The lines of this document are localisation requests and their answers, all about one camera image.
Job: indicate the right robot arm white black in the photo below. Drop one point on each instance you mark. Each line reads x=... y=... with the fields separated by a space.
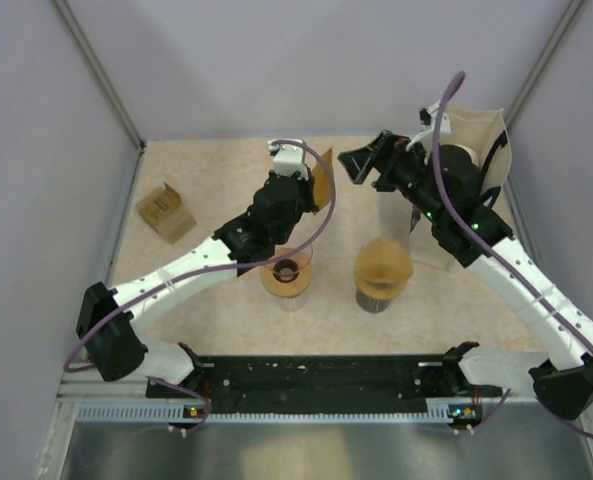
x=560 y=376

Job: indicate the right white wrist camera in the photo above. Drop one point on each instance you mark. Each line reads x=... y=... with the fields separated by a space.
x=430 y=122

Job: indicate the small cardboard box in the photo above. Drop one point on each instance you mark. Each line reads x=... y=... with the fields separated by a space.
x=163 y=210

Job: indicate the brown paper filter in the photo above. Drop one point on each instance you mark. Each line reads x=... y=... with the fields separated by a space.
x=322 y=189
x=383 y=260

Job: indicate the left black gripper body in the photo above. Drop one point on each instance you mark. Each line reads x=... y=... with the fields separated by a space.
x=305 y=200

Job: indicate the clear glass cup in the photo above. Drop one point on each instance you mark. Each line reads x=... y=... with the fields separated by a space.
x=292 y=304

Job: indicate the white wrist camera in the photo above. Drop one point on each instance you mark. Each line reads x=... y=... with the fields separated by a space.
x=430 y=122
x=289 y=159

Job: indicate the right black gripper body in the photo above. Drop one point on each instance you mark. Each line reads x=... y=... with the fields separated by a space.
x=404 y=172

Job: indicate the cream canvas tote bag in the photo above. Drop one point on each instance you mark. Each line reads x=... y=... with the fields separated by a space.
x=485 y=132

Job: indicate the dark glass carafe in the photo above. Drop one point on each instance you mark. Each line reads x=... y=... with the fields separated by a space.
x=371 y=304

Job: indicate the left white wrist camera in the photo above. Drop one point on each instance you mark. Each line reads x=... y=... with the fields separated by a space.
x=289 y=159

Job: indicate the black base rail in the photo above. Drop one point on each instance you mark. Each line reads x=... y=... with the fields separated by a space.
x=318 y=384

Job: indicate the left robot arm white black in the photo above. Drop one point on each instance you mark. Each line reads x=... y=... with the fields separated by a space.
x=113 y=320

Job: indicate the pink paper roll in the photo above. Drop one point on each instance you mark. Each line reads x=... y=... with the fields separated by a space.
x=474 y=156

